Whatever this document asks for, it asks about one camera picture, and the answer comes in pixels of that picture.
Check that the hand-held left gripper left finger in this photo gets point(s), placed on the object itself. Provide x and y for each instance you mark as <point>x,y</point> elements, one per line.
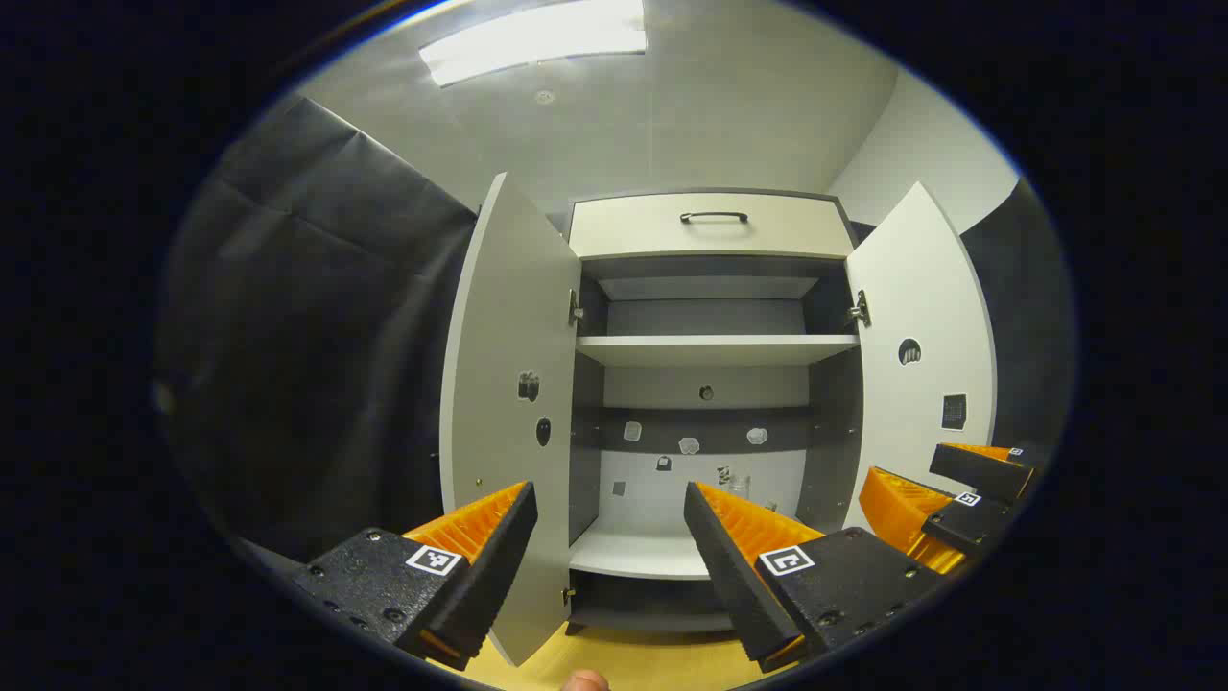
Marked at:
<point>499,557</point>

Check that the ceiling light panel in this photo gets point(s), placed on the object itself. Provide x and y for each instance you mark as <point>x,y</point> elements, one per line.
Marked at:
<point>537,43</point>

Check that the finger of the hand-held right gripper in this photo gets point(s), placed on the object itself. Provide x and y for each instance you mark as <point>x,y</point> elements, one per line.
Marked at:
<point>979,475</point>
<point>964,526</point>

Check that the grey and white cabinet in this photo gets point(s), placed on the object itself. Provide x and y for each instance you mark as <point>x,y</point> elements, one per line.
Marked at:
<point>827,432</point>

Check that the black backdrop cloth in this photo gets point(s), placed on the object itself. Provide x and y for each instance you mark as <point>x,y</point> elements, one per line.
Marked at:
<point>1022,317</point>
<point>307,336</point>

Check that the metal door hinge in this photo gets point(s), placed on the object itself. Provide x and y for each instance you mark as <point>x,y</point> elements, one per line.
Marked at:
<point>859,309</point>
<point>575,307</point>

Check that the clear plastic bottle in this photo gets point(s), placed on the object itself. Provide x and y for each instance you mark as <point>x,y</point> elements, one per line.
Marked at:
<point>741,487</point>

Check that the white cabinet shelf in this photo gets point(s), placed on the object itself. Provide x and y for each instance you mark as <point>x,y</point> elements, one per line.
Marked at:
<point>715,348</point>

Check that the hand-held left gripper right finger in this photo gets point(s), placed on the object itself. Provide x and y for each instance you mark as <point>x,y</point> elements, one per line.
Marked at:
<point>729,566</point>

